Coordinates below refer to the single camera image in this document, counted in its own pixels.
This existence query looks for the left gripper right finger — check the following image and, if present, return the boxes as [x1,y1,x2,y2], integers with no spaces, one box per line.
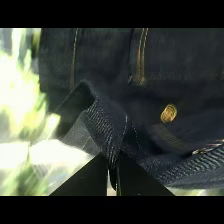
[116,151,175,197]

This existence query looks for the dark blue jeans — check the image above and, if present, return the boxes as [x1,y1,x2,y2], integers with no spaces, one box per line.
[37,28,224,192]

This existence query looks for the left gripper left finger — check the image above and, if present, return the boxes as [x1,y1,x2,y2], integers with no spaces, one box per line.
[49,152,109,197]

